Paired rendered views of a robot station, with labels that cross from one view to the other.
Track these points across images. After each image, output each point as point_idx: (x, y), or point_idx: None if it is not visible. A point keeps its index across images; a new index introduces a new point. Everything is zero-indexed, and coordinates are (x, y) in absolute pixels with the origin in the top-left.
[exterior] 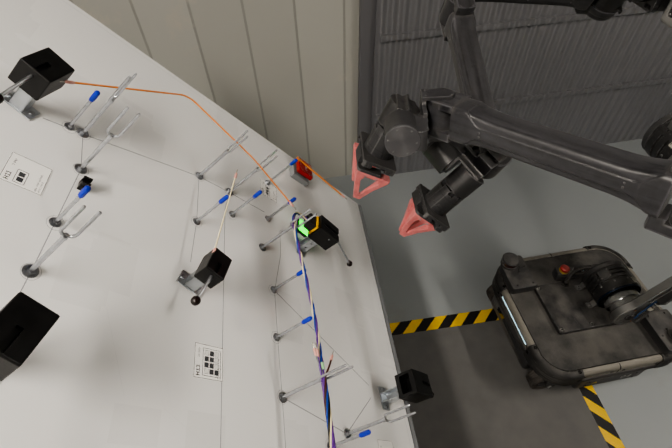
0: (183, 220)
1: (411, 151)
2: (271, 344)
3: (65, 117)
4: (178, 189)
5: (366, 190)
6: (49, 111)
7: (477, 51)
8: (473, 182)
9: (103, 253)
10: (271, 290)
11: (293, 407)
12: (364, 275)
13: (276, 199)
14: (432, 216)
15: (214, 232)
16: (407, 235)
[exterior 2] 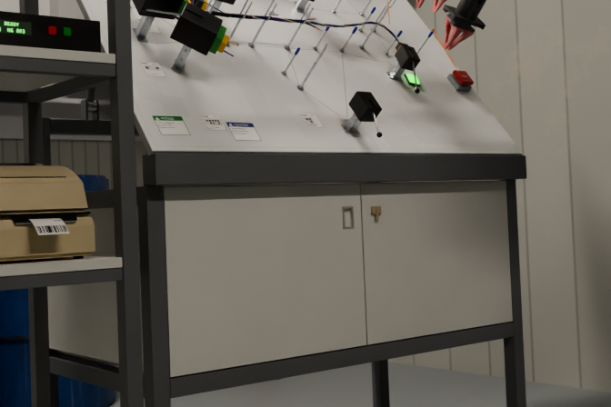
0: (326, 5)
1: None
2: (308, 45)
3: None
4: (340, 4)
5: None
6: None
7: None
8: None
9: None
10: (339, 49)
11: (286, 54)
12: (444, 139)
13: None
14: (446, 6)
15: (337, 20)
16: (446, 45)
